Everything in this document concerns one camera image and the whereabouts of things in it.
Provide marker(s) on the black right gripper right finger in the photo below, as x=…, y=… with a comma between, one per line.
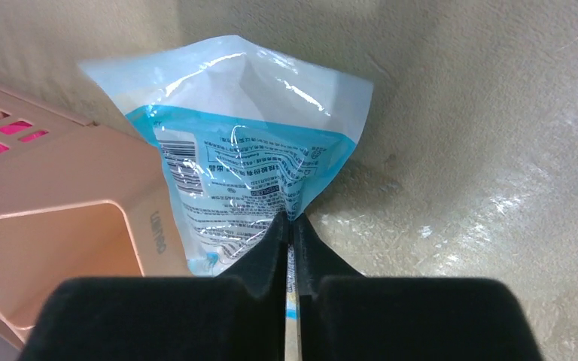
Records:
x=344, y=315

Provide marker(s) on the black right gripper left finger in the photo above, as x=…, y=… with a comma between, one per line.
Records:
x=237, y=315

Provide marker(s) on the blue wet wipes pack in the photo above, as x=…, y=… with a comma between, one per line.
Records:
x=244, y=133

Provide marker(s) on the peach desk file organizer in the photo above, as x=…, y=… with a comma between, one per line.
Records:
x=84, y=200

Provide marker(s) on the pink item in organizer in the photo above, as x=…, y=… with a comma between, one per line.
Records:
x=16, y=132

